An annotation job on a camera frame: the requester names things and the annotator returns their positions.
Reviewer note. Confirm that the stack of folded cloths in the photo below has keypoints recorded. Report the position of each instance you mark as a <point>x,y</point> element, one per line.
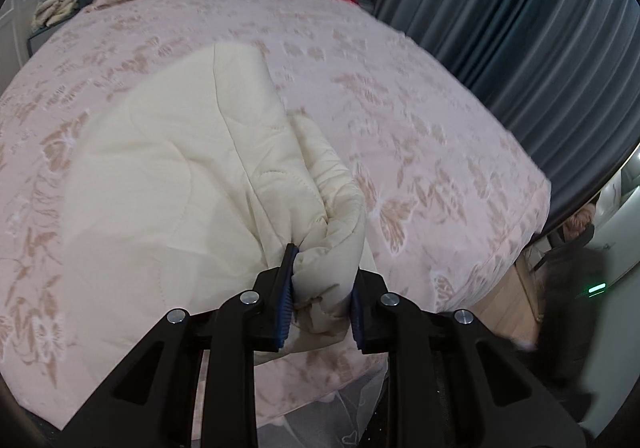
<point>49,12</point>

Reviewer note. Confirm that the white wardrobe doors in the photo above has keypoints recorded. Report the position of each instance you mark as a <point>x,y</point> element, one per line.
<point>15,20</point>

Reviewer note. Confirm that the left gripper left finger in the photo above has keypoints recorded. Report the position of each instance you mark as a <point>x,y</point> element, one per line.
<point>283,295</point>

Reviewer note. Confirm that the pink floral bedspread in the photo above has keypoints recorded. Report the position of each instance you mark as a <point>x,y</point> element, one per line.
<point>452,198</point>

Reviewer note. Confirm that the grey-blue curtain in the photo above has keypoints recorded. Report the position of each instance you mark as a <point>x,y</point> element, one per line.
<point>561,75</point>

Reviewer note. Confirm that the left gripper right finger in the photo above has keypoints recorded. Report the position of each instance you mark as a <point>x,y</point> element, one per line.
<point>360,315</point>

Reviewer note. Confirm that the cream quilted jacket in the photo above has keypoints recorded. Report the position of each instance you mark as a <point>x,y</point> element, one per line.
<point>192,184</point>

